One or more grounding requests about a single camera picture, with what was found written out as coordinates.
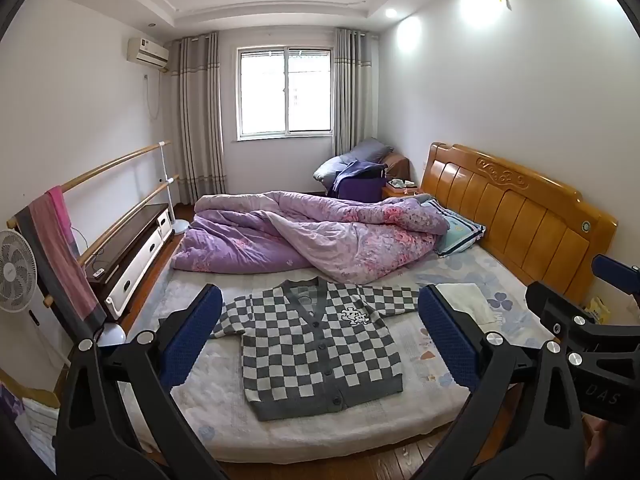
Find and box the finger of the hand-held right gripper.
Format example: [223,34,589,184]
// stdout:
[591,254,640,306]
[526,280,640,358]

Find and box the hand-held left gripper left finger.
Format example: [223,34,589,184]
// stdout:
[55,284,228,480]

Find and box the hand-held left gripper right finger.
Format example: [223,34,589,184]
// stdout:
[417,284,587,480]

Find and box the grey white checkered cardigan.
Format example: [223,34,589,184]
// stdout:
[209,277,421,422]

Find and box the white folded cloth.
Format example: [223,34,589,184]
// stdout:
[436,282,498,325]

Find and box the yellow package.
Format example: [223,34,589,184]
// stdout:
[585,296,613,325]

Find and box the floral bed sheet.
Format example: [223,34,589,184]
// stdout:
[107,245,563,465]

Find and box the dark white tv cabinet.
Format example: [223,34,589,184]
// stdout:
[82,203,173,321]

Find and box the wooden headboard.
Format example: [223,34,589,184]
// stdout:
[419,141,619,306]

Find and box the light blue striped pillow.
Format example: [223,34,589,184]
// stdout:
[422,199,487,258]

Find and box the purple floral quilt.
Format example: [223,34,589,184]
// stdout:
[170,190,448,285]

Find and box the wooden bedside table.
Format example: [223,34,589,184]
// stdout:
[382,180,421,203]

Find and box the pink grey striped towel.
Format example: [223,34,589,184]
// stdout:
[15,185,108,341]

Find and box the dark purple cloth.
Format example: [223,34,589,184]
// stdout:
[332,161,388,201]

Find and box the brown armchair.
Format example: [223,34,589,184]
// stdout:
[382,151,412,183]

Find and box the white knitted cloth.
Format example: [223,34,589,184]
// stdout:
[20,397,61,471]

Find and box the white electric fan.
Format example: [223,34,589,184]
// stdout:
[0,229,38,313]

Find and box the grey striped curtain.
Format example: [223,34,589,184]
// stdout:
[167,31,228,205]
[332,27,383,161]

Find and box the window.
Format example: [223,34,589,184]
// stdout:
[235,46,335,141]

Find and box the white air conditioner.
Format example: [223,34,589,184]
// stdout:
[126,36,171,72]

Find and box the black cable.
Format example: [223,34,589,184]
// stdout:
[70,226,103,267]

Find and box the wooden double-rail barre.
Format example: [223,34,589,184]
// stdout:
[6,140,193,348]

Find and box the air conditioner cable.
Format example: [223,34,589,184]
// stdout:
[144,74,162,120]

